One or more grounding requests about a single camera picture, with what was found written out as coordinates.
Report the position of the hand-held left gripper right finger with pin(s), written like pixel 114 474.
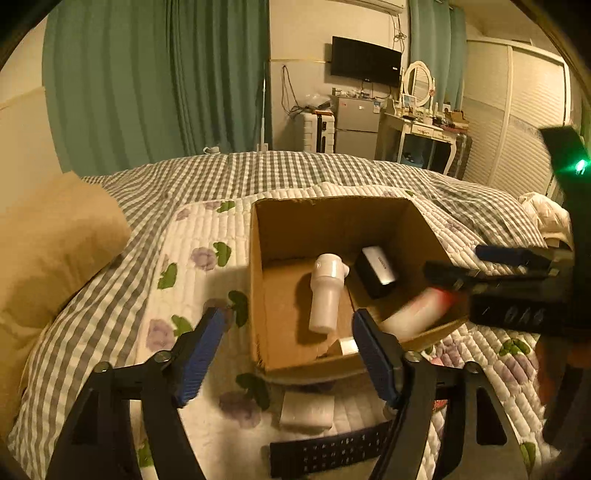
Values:
pixel 374 360

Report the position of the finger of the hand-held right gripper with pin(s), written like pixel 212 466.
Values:
pixel 503 254
pixel 450 276

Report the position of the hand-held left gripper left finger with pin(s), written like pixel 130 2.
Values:
pixel 203 355

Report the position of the white tube with red end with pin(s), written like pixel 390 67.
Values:
pixel 411 314

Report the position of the brown cardboard box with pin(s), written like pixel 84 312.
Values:
pixel 286 323

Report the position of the person's right hand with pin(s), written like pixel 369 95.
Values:
pixel 547 374

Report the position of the small white box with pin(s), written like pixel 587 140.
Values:
pixel 348 347

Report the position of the white crumpled clothes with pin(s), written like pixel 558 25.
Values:
pixel 547 217

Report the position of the white floral quilt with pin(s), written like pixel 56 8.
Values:
pixel 198 286

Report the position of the white plastic bottle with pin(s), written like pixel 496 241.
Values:
pixel 323 304

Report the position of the black box with white face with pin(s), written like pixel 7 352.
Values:
pixel 369 277

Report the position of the white tissue packet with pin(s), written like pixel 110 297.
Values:
pixel 307 410

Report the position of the black remote control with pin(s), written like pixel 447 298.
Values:
pixel 323 452

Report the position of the white louvred wardrobe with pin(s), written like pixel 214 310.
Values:
pixel 517 120

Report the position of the white dressing table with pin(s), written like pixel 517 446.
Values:
pixel 415 131

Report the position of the grey small fridge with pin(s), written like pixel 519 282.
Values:
pixel 358 127

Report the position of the yellow pillow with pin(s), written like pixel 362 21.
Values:
pixel 51 249

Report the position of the white oval mirror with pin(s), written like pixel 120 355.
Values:
pixel 419 83

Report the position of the white suitcase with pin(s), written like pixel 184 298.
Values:
pixel 314 134

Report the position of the narrow green curtain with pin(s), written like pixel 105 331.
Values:
pixel 434 46

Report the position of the white standing pole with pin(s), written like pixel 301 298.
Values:
pixel 262 115

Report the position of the white air conditioner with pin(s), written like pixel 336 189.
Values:
pixel 383 4

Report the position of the wide green curtain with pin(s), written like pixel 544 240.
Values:
pixel 138 78

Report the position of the black wall television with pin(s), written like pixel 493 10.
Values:
pixel 364 60

